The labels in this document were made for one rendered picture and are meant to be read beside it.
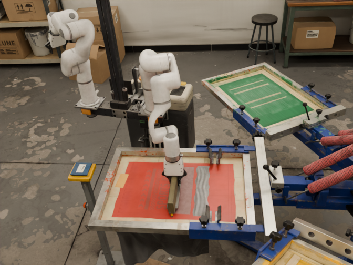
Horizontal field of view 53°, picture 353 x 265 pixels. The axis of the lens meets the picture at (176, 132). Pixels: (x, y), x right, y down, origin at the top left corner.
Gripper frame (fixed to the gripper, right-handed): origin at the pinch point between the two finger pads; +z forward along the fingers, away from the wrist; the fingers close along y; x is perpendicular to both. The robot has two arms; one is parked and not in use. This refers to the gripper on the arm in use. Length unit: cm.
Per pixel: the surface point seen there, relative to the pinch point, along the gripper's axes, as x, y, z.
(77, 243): -37, 89, 97
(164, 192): 2.2, 5.7, 5.7
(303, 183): 3, -64, -2
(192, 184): -4.0, -8.7, 5.3
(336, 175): 8, -76, -12
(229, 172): -13.5, -28.7, 4.9
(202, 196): 5.4, -14.4, 5.6
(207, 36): -385, -6, 48
